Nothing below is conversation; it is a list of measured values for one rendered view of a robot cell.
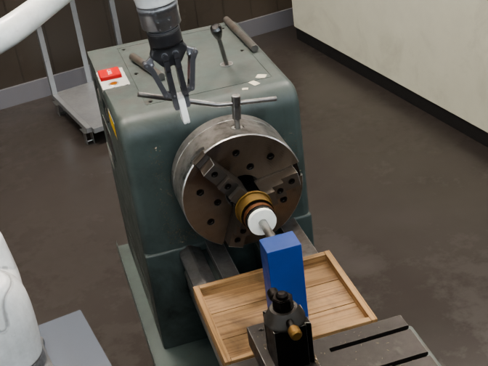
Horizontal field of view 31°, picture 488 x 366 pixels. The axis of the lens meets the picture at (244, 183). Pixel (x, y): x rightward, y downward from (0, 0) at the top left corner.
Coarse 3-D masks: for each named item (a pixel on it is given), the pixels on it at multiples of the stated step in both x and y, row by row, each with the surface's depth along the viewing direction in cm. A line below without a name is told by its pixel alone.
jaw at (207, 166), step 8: (200, 152) 216; (192, 160) 216; (200, 160) 214; (208, 160) 214; (200, 168) 214; (208, 168) 212; (216, 168) 212; (224, 168) 216; (208, 176) 212; (216, 176) 213; (224, 176) 213; (232, 176) 216; (216, 184) 214; (224, 184) 212; (232, 184) 212; (240, 184) 215; (224, 192) 213; (232, 192) 213; (240, 192) 212; (232, 200) 212
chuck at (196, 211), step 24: (240, 120) 222; (192, 144) 219; (216, 144) 213; (240, 144) 215; (264, 144) 217; (192, 168) 214; (240, 168) 218; (264, 168) 220; (192, 192) 217; (216, 192) 219; (288, 192) 225; (192, 216) 220; (216, 216) 222; (288, 216) 229; (216, 240) 226
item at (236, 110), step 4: (232, 96) 213; (236, 96) 213; (232, 100) 213; (236, 100) 213; (236, 104) 214; (232, 108) 215; (236, 108) 214; (240, 108) 215; (232, 112) 215; (236, 112) 215; (240, 112) 215; (232, 116) 216; (236, 116) 215; (240, 116) 216; (236, 120) 216; (236, 124) 217; (236, 128) 217
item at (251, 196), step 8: (248, 192) 212; (256, 192) 212; (264, 192) 213; (240, 200) 212; (248, 200) 210; (256, 200) 210; (264, 200) 210; (240, 208) 211; (248, 208) 209; (256, 208) 207; (272, 208) 210; (240, 216) 211; (248, 216) 208
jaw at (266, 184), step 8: (288, 168) 221; (296, 168) 223; (264, 176) 221; (272, 176) 220; (280, 176) 219; (288, 176) 218; (296, 176) 219; (256, 184) 219; (264, 184) 218; (272, 184) 217; (280, 184) 216; (288, 184) 219; (296, 184) 220; (272, 192) 214; (280, 192) 218; (272, 200) 215
